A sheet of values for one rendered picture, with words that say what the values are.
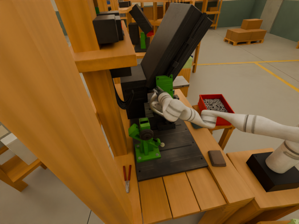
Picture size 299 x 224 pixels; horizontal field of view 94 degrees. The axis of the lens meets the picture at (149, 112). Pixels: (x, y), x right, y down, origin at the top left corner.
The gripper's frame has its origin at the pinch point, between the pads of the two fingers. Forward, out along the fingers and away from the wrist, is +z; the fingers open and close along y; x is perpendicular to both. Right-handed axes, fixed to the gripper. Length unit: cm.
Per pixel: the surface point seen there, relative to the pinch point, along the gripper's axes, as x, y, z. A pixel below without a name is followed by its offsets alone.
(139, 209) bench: 47, -15, -44
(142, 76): -0.5, 12.1, 12.8
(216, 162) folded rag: 8, -42, -33
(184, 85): -15.7, -18.4, 14.8
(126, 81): 8.6, 19.5, 8.8
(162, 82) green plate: -6.6, 1.3, 2.9
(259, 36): -375, -337, 443
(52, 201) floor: 168, 3, 29
